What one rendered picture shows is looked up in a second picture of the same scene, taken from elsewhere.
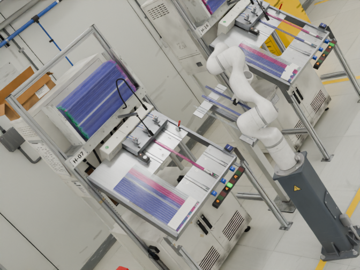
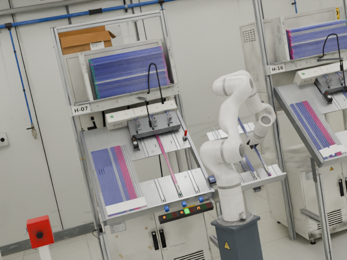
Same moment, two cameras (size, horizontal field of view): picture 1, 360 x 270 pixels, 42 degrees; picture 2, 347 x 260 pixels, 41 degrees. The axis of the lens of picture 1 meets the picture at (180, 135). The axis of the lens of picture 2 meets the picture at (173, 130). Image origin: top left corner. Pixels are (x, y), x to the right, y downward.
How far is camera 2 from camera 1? 1.07 m
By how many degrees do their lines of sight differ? 21
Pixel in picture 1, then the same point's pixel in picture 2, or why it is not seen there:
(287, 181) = (222, 233)
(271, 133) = (226, 174)
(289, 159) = (232, 211)
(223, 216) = (184, 246)
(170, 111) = not seen: hidden behind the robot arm
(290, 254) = not seen: outside the picture
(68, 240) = (81, 195)
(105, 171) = (98, 135)
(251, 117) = (213, 146)
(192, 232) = (142, 238)
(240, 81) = (227, 109)
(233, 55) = (238, 83)
